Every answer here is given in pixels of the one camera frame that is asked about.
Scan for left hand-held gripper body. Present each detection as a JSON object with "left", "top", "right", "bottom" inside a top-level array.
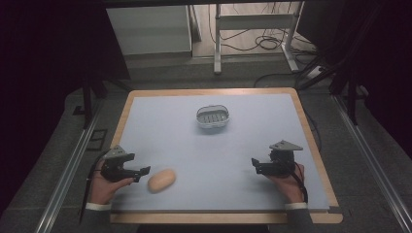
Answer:
[{"left": 100, "top": 145, "right": 136, "bottom": 183}]

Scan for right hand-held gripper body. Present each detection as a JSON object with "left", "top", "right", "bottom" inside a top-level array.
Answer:
[{"left": 260, "top": 140, "right": 304, "bottom": 179}]

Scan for oval bread roll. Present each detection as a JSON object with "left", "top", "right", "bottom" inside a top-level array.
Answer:
[{"left": 147, "top": 168, "right": 177, "bottom": 195}]

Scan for person's right hand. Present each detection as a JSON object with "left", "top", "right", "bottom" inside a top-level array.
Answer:
[{"left": 267, "top": 162, "right": 307, "bottom": 206}]

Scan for person's left hand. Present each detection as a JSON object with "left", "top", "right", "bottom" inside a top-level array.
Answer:
[{"left": 89, "top": 159, "right": 135, "bottom": 206}]

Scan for light blue table mat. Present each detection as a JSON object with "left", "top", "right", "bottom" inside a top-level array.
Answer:
[{"left": 111, "top": 93, "right": 331, "bottom": 214}]

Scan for wooden table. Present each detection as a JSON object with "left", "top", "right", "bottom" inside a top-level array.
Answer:
[{"left": 109, "top": 86, "right": 345, "bottom": 225}]

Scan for black metal stand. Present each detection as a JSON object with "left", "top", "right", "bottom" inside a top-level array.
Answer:
[
  {"left": 72, "top": 76, "right": 131, "bottom": 130},
  {"left": 296, "top": 54, "right": 368, "bottom": 126}
]

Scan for white power strip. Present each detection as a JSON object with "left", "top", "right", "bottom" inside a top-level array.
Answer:
[{"left": 305, "top": 65, "right": 326, "bottom": 81}]

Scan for dark curtain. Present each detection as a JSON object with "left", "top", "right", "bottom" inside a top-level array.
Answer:
[
  {"left": 0, "top": 0, "right": 131, "bottom": 216},
  {"left": 296, "top": 0, "right": 412, "bottom": 160}
]

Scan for white cabinet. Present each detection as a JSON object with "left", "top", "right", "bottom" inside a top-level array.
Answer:
[{"left": 105, "top": 4, "right": 193, "bottom": 56}]

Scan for black floor bracket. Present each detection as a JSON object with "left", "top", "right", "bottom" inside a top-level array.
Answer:
[{"left": 86, "top": 128, "right": 109, "bottom": 151}]

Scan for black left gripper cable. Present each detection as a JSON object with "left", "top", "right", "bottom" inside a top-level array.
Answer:
[{"left": 78, "top": 150, "right": 110, "bottom": 225}]

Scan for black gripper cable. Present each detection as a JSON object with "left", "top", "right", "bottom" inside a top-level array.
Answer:
[
  {"left": 285, "top": 161, "right": 310, "bottom": 204},
  {"left": 78, "top": 150, "right": 110, "bottom": 225}
]

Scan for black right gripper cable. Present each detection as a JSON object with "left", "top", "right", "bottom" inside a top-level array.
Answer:
[{"left": 285, "top": 161, "right": 310, "bottom": 204}]

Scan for thin black cable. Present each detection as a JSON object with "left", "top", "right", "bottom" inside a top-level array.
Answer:
[{"left": 303, "top": 108, "right": 323, "bottom": 153}]

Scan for metal floor rail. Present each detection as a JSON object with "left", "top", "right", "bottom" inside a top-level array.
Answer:
[
  {"left": 34, "top": 99, "right": 105, "bottom": 233},
  {"left": 332, "top": 94, "right": 412, "bottom": 233}
]

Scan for black floor cables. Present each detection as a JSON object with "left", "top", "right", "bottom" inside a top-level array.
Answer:
[{"left": 208, "top": 2, "right": 320, "bottom": 56}]

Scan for white desk frame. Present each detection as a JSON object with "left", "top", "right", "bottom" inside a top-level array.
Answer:
[{"left": 213, "top": 2, "right": 306, "bottom": 76}]

